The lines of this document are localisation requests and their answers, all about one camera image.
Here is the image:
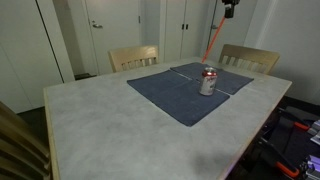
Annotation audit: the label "orange drinking straw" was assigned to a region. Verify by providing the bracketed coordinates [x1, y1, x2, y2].
[201, 15, 232, 64]

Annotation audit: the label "red and silver soda can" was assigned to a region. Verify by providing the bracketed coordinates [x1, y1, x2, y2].
[198, 66, 219, 97]

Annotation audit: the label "white closet door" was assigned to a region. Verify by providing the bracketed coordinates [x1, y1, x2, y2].
[184, 0, 211, 61]
[164, 0, 185, 63]

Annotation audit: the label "light wooden chair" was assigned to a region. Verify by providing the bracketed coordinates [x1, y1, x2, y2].
[107, 44, 160, 74]
[0, 101, 53, 180]
[218, 43, 281, 76]

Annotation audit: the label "dark blue placemat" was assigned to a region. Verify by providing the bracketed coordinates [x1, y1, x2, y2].
[126, 69, 231, 128]
[170, 61, 255, 96]

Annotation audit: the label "short silver aluminium bars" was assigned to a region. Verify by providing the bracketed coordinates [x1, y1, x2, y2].
[307, 118, 320, 146]

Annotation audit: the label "black clamp orange handle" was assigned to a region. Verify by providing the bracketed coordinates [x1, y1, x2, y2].
[275, 107, 312, 133]
[255, 135, 301, 180]

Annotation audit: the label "silver door lever handle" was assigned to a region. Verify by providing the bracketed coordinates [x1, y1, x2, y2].
[91, 20, 104, 30]

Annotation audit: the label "aluminium extrusion rail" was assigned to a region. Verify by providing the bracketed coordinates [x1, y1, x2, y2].
[300, 155, 320, 180]

